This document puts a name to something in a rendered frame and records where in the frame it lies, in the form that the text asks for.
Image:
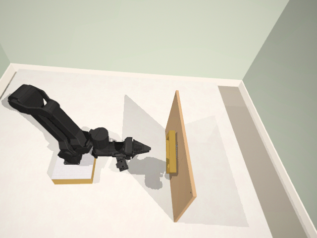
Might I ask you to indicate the picture frame with red picture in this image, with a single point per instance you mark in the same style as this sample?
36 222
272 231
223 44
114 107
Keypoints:
170 152

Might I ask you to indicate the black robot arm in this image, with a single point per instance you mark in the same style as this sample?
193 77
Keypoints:
73 142

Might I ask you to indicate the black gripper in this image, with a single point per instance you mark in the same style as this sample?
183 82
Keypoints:
128 147

